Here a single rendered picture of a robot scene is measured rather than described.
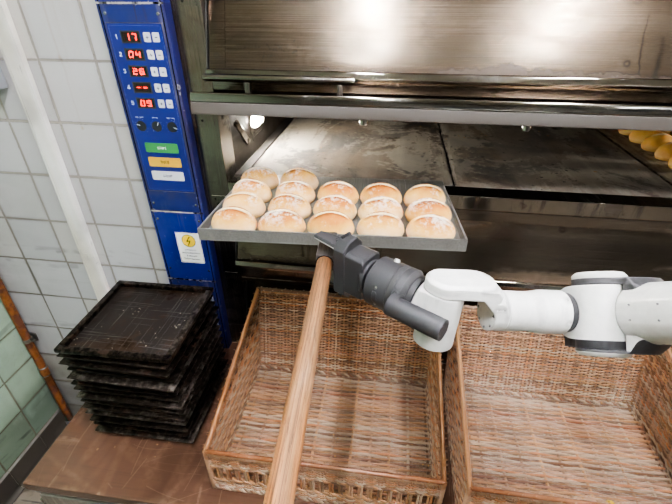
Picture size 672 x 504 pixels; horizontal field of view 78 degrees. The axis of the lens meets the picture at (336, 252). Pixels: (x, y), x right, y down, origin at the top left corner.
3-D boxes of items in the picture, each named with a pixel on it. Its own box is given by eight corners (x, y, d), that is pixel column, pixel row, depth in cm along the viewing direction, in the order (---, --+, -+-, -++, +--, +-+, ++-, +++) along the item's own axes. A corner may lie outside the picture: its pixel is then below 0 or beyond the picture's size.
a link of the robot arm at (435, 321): (414, 257, 72) (477, 282, 66) (404, 309, 77) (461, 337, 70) (377, 278, 64) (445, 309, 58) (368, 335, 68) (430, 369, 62)
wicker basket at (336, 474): (263, 348, 144) (254, 283, 129) (429, 365, 137) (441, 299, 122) (208, 491, 103) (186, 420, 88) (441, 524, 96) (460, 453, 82)
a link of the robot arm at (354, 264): (326, 244, 71) (384, 270, 64) (360, 223, 77) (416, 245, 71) (327, 302, 78) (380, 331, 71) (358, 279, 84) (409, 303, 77)
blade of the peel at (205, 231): (465, 251, 84) (468, 239, 82) (199, 240, 88) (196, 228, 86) (442, 181, 114) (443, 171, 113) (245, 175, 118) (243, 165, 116)
